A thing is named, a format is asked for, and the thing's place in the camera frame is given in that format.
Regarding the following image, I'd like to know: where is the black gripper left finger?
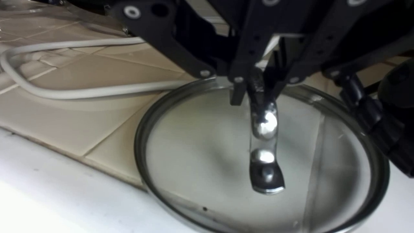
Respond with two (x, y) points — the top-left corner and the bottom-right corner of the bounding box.
(230, 77), (247, 107)

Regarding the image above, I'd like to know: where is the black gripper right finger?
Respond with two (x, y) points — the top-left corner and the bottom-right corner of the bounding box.
(264, 39), (287, 100)

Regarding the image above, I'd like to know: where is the glass pot lid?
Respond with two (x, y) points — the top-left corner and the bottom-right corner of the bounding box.
(134, 80), (389, 233)

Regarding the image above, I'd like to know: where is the white double kitchen sink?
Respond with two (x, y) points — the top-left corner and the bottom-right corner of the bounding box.
(0, 127), (414, 233)

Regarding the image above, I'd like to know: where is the white power cord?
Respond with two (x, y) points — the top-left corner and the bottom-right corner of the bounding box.
(0, 37), (191, 102)

